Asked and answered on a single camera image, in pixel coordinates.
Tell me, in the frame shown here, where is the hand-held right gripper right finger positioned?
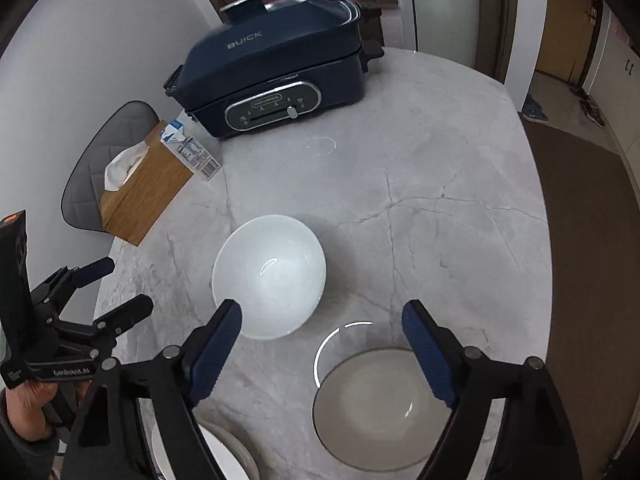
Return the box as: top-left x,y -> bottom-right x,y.
401,300 -> 583,480

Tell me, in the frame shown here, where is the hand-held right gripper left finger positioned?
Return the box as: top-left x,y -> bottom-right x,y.
62,299 -> 244,480

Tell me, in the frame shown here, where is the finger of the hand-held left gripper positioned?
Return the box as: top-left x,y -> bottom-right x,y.
31,257 -> 115,311
47,294 -> 154,358

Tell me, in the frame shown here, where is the floral cream bowl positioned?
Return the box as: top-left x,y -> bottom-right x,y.
312,347 -> 463,472

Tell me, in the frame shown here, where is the large white bowl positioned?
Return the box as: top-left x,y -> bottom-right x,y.
211,215 -> 327,342

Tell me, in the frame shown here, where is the grey rimmed plate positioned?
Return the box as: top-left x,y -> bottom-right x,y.
151,420 -> 259,480

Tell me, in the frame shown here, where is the person's left hand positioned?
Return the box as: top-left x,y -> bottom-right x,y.
4,379 -> 93,444

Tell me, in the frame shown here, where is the wooden tissue box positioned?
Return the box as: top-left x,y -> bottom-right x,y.
100,120 -> 196,247

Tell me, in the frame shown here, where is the grey quilted chair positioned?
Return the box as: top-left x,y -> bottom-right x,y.
61,100 -> 161,233

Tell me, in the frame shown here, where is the small milk carton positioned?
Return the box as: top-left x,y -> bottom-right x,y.
160,119 -> 222,181

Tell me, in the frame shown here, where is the blue shoe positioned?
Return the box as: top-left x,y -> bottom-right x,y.
521,94 -> 550,124

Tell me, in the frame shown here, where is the navy electric cooker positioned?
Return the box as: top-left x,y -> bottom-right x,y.
164,0 -> 386,140

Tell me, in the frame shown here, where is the wooden entry door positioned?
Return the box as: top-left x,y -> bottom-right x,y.
535,0 -> 602,86

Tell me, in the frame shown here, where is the white wall cabinet unit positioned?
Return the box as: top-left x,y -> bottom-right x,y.
582,0 -> 640,176

